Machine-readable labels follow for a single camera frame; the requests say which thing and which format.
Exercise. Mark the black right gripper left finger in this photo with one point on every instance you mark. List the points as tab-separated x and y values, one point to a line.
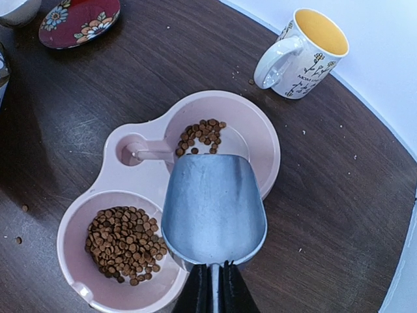
194	295

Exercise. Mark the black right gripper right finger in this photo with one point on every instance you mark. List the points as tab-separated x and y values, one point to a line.
236	295

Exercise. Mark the metal food scoop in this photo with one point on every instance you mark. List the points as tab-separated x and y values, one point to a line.
213	212

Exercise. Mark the pink double pet bowl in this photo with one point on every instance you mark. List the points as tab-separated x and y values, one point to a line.
137	162

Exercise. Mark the brown pet food bag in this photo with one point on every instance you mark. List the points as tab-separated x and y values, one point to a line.
5	72

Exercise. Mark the brown kibble pet food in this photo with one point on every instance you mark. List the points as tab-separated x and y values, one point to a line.
124	243

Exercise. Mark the floral mug yellow inside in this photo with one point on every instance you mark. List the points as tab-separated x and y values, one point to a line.
307	50

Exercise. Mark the small patterned cup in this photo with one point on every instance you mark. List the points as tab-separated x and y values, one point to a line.
72	23

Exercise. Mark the white ceramic bowl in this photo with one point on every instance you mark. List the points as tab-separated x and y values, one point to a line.
18	13

